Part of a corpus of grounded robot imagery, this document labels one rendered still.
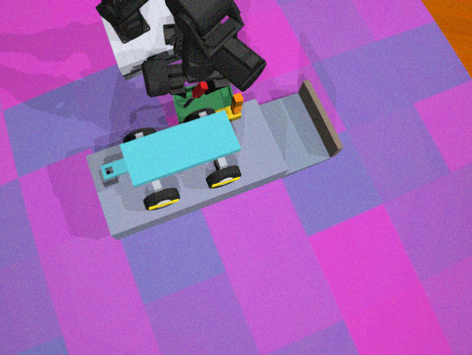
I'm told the yellow wheel chock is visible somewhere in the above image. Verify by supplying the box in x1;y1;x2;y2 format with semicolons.
215;93;244;122

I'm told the cyan wheeled trolley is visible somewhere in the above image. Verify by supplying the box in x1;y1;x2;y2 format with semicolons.
100;108;241;211

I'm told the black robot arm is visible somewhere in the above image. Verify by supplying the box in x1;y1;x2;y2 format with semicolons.
96;0;266;92

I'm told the green tray floor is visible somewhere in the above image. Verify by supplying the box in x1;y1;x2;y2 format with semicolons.
175;86;232;120

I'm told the red-headed stop pin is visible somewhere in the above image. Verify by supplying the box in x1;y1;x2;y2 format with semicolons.
184;82;207;108

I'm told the grey ramp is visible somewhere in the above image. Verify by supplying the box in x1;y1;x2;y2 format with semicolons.
86;79;344;240

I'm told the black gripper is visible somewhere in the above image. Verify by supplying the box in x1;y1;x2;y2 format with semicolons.
141;49;231;98

